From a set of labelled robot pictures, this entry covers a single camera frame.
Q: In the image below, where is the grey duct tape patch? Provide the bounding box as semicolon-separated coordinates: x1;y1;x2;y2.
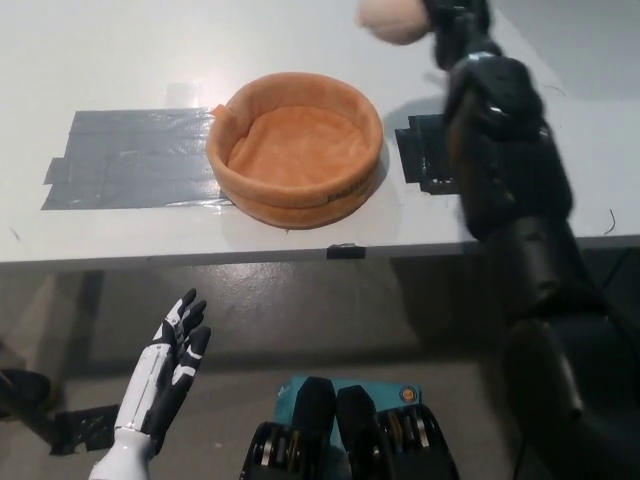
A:
40;106;236;212

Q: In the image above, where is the black shoe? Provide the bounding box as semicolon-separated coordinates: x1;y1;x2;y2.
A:
0;368;54;417

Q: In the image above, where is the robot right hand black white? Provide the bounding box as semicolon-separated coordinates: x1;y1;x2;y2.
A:
423;0;502;71

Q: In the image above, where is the black tape patch on floor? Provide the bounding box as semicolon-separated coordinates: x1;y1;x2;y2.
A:
49;403;122;456

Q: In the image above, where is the pink plush dumpling toy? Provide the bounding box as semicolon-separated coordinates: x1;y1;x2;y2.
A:
354;0;432;47

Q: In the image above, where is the small black tape piece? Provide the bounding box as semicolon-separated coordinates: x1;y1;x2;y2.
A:
326;243;367;261

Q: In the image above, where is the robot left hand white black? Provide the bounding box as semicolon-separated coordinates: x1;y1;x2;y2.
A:
114;288;213;445

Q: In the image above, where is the robot torso black teal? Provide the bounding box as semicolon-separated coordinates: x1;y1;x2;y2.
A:
239;376;461;480

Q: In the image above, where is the orange plush round basket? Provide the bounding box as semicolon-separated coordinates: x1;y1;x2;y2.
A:
205;72;385;231

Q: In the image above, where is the black tape square patch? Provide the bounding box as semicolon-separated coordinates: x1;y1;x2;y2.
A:
394;113;467;198

